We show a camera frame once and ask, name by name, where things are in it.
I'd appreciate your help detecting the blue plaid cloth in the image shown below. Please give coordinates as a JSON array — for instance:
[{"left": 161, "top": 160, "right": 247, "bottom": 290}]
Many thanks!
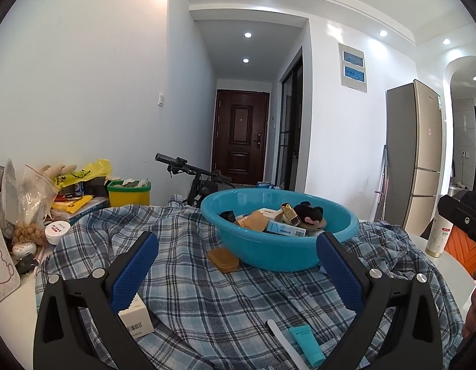
[{"left": 35, "top": 196, "right": 466, "bottom": 370}]

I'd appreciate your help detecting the brown entrance door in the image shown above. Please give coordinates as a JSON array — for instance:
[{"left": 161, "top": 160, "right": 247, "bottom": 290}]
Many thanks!
[{"left": 212, "top": 89, "right": 270, "bottom": 186}]

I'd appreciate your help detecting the white blue wall panel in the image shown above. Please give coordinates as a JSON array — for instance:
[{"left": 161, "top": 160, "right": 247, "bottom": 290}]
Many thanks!
[{"left": 338, "top": 43, "right": 367, "bottom": 93}]

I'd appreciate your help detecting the orange small plastic case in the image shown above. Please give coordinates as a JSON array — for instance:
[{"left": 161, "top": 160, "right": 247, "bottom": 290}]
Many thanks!
[{"left": 206, "top": 247, "right": 240, "bottom": 274}]

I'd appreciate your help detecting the stack of books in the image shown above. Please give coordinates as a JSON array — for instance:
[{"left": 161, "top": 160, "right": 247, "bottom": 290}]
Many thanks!
[{"left": 51, "top": 195, "right": 109, "bottom": 226}]

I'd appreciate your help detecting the white nail file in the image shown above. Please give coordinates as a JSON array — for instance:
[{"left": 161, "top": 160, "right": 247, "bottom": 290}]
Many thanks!
[{"left": 266, "top": 319, "right": 306, "bottom": 370}]

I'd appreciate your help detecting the white spray bottle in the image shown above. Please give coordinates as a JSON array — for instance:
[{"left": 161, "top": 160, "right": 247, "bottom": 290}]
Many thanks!
[{"left": 426, "top": 215, "right": 454, "bottom": 258}]

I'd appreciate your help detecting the blue plastic basin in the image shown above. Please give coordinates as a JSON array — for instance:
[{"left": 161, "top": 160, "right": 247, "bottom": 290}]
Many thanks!
[{"left": 200, "top": 189, "right": 360, "bottom": 272}]

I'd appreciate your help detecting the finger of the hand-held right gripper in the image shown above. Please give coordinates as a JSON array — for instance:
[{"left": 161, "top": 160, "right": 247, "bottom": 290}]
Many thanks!
[{"left": 437, "top": 195, "right": 476, "bottom": 251}]

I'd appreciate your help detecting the yellow bin green rim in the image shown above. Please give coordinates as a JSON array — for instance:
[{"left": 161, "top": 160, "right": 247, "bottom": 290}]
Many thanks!
[{"left": 107, "top": 179, "right": 151, "bottom": 207}]

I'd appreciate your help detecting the white slim carton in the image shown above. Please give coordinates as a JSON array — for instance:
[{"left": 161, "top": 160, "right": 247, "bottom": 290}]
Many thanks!
[{"left": 118, "top": 293, "right": 156, "bottom": 340}]

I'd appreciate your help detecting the teal tube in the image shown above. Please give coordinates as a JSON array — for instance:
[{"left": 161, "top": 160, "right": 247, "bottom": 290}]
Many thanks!
[{"left": 288, "top": 326, "right": 326, "bottom": 367}]

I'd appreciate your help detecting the orange chair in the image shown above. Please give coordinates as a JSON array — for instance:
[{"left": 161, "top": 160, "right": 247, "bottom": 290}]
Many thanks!
[{"left": 444, "top": 224, "right": 476, "bottom": 274}]

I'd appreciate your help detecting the grey pencil case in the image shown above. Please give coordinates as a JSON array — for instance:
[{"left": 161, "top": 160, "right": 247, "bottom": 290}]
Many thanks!
[{"left": 0, "top": 159, "right": 21, "bottom": 240}]

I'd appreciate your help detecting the light blue cigarette pack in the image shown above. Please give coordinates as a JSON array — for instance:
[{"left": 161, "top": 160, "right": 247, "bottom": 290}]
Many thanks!
[{"left": 267, "top": 221, "right": 306, "bottom": 236}]

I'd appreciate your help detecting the white round jar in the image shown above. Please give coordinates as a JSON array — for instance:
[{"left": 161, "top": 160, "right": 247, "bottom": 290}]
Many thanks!
[{"left": 44, "top": 221, "right": 71, "bottom": 246}]

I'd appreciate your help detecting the yellow plastic bag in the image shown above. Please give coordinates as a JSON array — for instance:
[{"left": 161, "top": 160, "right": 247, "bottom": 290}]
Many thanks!
[{"left": 53, "top": 158, "right": 113, "bottom": 189}]

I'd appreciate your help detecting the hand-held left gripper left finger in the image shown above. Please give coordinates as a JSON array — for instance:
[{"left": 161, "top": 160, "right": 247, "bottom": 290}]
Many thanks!
[{"left": 33, "top": 231, "right": 160, "bottom": 370}]

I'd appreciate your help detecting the bear print pouch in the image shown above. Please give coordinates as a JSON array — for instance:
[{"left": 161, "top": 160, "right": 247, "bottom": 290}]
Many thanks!
[{"left": 0, "top": 200, "right": 22, "bottom": 309}]

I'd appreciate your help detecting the black framed sliding door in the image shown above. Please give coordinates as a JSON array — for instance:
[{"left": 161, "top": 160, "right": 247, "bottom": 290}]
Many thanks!
[{"left": 280, "top": 46, "right": 304, "bottom": 191}]

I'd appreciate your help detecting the black knit glove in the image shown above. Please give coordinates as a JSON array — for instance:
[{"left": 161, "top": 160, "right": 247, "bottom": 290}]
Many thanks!
[{"left": 293, "top": 201, "right": 325, "bottom": 226}]

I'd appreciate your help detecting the black bicycle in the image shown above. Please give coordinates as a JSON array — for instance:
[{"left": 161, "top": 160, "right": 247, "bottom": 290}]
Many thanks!
[{"left": 155, "top": 153, "right": 235, "bottom": 209}]

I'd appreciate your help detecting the beige plush toy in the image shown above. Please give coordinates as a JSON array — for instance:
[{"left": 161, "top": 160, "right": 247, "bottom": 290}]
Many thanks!
[{"left": 41, "top": 163, "right": 77, "bottom": 180}]

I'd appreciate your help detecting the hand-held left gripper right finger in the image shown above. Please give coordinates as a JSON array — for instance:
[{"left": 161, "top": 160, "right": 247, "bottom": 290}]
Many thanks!
[{"left": 316, "top": 231, "right": 443, "bottom": 370}]

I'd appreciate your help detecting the beige refrigerator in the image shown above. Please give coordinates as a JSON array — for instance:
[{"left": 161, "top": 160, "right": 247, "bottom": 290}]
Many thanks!
[{"left": 384, "top": 79, "right": 443, "bottom": 236}]

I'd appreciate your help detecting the clear zip bag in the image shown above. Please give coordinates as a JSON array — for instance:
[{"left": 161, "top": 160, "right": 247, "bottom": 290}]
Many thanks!
[{"left": 14, "top": 165, "right": 59, "bottom": 247}]

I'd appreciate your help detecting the folding drying rack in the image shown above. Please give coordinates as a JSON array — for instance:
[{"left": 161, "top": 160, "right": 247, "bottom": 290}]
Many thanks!
[{"left": 375, "top": 144, "right": 389, "bottom": 220}]

